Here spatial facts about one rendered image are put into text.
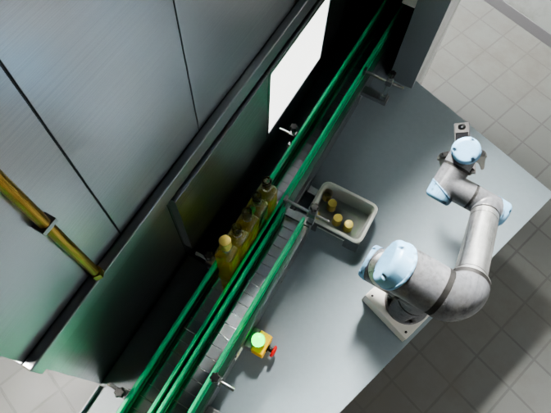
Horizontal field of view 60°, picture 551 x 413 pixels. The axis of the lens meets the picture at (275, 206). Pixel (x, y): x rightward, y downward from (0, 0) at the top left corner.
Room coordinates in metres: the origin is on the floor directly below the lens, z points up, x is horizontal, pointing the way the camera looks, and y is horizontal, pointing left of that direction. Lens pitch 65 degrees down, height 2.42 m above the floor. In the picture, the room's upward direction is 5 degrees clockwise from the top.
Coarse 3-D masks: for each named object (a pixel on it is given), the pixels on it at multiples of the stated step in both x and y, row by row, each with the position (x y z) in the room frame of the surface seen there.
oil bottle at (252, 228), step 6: (240, 216) 0.57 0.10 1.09; (252, 216) 0.57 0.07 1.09; (240, 222) 0.55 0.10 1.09; (246, 222) 0.55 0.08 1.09; (252, 222) 0.55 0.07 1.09; (258, 222) 0.57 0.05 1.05; (246, 228) 0.54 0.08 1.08; (252, 228) 0.54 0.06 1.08; (258, 228) 0.57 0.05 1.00; (252, 234) 0.54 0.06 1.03; (252, 240) 0.54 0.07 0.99
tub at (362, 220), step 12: (336, 192) 0.82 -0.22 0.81; (348, 192) 0.81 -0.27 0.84; (324, 204) 0.79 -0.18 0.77; (348, 204) 0.79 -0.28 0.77; (360, 204) 0.78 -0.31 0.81; (372, 204) 0.77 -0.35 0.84; (324, 216) 0.74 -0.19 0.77; (348, 216) 0.74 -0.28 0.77; (360, 216) 0.75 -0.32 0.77; (372, 216) 0.72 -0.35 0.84; (336, 228) 0.69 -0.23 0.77; (360, 228) 0.70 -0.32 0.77; (360, 240) 0.62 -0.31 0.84
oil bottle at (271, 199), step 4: (260, 184) 0.69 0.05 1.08; (272, 184) 0.69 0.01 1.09; (260, 188) 0.67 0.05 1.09; (272, 188) 0.67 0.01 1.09; (276, 188) 0.68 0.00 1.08; (260, 192) 0.66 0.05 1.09; (264, 192) 0.66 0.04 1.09; (268, 192) 0.66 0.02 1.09; (272, 192) 0.66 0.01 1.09; (276, 192) 0.67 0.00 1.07; (264, 196) 0.65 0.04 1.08; (268, 196) 0.65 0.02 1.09; (272, 196) 0.65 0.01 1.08; (276, 196) 0.68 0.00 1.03; (268, 200) 0.64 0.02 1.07; (272, 200) 0.65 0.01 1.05; (276, 200) 0.68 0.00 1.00; (268, 204) 0.64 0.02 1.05; (272, 204) 0.65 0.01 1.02; (268, 208) 0.64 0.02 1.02; (272, 208) 0.66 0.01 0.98; (268, 212) 0.64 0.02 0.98; (268, 216) 0.64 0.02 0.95
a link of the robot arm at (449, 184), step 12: (444, 168) 0.69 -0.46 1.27; (456, 168) 0.68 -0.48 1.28; (432, 180) 0.67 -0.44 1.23; (444, 180) 0.65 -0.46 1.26; (456, 180) 0.65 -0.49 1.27; (468, 180) 0.66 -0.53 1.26; (432, 192) 0.63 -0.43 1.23; (444, 192) 0.62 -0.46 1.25; (456, 192) 0.63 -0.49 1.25; (468, 192) 0.63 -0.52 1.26; (444, 204) 0.60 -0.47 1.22
